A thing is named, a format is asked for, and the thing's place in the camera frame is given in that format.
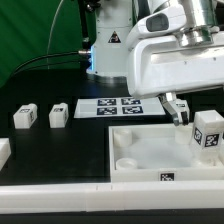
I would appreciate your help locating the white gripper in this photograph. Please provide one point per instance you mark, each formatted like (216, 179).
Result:
(175, 46)

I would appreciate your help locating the white square tabletop part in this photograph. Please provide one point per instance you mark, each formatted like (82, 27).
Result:
(143, 153)

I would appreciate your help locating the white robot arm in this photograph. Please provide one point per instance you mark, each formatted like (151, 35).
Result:
(109, 54)

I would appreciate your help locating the paper sheet with markers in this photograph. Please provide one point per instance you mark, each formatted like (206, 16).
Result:
(117, 107)

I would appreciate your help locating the white front rail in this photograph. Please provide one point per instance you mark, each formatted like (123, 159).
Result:
(118, 196)

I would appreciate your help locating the white left rail block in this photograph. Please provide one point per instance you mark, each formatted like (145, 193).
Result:
(5, 151)

